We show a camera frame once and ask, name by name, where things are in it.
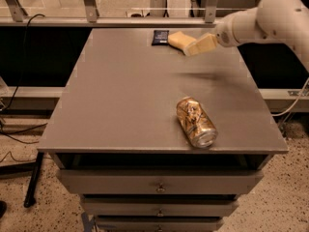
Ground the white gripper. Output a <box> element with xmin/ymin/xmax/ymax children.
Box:
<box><xmin>183</xmin><ymin>9</ymin><xmax>267</xmax><ymax>56</ymax></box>

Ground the yellow sponge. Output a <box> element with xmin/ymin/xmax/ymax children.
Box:
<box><xmin>168</xmin><ymin>31</ymin><xmax>196</xmax><ymax>51</ymax></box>

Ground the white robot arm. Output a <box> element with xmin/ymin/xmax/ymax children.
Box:
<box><xmin>183</xmin><ymin>0</ymin><xmax>309</xmax><ymax>72</ymax></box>

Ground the dark blue rxbar wrapper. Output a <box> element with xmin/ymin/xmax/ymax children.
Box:
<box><xmin>152</xmin><ymin>30</ymin><xmax>169</xmax><ymax>45</ymax></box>

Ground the gold soda can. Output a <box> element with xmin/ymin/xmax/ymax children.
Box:
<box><xmin>177</xmin><ymin>97</ymin><xmax>218</xmax><ymax>148</ymax></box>

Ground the grey drawer cabinet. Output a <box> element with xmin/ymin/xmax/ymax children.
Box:
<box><xmin>38</xmin><ymin>28</ymin><xmax>290</xmax><ymax>232</ymax></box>

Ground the top grey drawer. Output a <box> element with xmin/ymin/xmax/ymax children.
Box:
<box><xmin>57</xmin><ymin>170</ymin><xmax>264</xmax><ymax>194</ymax></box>

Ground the grey drawer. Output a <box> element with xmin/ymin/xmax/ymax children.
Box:
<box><xmin>96</xmin><ymin>217</ymin><xmax>223</xmax><ymax>232</ymax></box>
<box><xmin>81</xmin><ymin>195</ymin><xmax>239</xmax><ymax>217</ymax></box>
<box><xmin>57</xmin><ymin>170</ymin><xmax>264</xmax><ymax>194</ymax></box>

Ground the middle grey drawer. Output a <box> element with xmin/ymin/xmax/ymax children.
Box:
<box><xmin>81</xmin><ymin>195</ymin><xmax>239</xmax><ymax>217</ymax></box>

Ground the bottom grey drawer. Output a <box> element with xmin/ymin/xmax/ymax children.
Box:
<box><xmin>96</xmin><ymin>217</ymin><xmax>223</xmax><ymax>232</ymax></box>

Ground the black table leg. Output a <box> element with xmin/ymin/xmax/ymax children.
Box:
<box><xmin>23</xmin><ymin>152</ymin><xmax>44</xmax><ymax>208</ymax></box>

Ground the white cable on right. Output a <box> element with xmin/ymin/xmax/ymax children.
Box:
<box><xmin>271</xmin><ymin>77</ymin><xmax>309</xmax><ymax>118</ymax></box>

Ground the metal railing frame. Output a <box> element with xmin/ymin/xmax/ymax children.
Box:
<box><xmin>0</xmin><ymin>0</ymin><xmax>309</xmax><ymax>29</ymax></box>

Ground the black cable on left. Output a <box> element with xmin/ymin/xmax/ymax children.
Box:
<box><xmin>0</xmin><ymin>14</ymin><xmax>49</xmax><ymax>163</ymax></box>

